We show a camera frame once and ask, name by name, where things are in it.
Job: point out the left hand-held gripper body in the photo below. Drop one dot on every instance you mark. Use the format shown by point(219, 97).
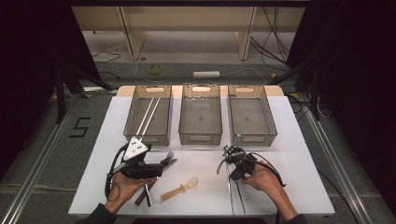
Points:
point(135, 147)

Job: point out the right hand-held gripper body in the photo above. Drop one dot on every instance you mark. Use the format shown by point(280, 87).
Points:
point(244, 161)

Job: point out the smoky transparent plastic bin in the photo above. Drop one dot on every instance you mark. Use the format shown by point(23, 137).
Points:
point(200, 118)
point(155, 124)
point(249, 118)

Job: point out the amber plastic spoon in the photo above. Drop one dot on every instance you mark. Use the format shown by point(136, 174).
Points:
point(174, 193)

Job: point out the person's right hand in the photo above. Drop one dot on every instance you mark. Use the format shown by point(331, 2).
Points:
point(266, 183)

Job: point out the person's left hand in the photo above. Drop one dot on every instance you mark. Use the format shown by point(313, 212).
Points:
point(123, 189)

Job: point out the white table cover sheet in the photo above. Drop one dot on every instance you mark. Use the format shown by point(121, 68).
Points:
point(202, 199)

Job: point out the yellow tape roll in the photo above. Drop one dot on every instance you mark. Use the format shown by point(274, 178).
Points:
point(154, 72)

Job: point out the white power strip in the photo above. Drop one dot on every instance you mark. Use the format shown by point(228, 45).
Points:
point(206, 74)

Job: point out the black metal stand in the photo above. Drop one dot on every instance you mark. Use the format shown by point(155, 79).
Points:
point(60, 99)
point(315, 99)

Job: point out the black curtain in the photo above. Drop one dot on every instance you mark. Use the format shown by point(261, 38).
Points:
point(358, 77)
point(31, 62)

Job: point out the wooden shelf unit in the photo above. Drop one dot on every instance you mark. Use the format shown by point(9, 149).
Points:
point(186, 18)

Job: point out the short aluminium rail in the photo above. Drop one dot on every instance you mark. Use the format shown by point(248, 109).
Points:
point(93, 89)

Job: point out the long aluminium floor rail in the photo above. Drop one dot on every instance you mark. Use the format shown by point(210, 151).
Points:
point(43, 157)
point(332, 155)

